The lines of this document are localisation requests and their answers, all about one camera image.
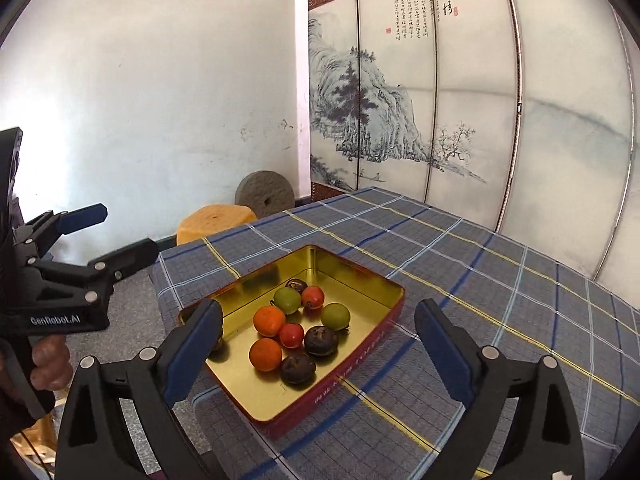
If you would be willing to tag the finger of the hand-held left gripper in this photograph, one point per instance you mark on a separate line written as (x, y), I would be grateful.
(82, 217)
(135, 255)

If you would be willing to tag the grey plaid tablecloth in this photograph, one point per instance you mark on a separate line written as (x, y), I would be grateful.
(500, 310)

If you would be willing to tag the gold rectangular tin box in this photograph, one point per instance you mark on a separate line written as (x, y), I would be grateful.
(250, 395)

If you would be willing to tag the green round fruit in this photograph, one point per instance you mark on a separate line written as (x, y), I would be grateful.
(287, 299)
(335, 316)

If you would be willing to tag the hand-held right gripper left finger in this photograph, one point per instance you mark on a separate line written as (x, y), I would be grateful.
(192, 355)

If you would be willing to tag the light wooden chair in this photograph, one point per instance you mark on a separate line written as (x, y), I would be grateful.
(32, 437)

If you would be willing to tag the orange round fruit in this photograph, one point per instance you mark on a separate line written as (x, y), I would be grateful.
(269, 321)
(265, 354)

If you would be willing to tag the painted folding screen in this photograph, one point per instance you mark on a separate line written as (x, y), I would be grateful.
(475, 110)

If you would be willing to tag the dark brown round fruit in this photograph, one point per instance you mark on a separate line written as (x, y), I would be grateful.
(298, 285)
(321, 340)
(297, 368)

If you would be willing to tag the person's left hand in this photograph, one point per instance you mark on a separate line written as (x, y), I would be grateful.
(52, 365)

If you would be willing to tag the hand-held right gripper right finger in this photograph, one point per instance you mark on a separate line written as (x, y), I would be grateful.
(445, 355)

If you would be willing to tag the red round fruit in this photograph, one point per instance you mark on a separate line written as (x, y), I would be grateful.
(313, 297)
(291, 335)

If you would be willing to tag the round grey millstone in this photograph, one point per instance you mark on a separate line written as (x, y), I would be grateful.
(255, 190)

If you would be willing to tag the yellow wooden stool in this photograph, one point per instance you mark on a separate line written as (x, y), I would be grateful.
(215, 220)

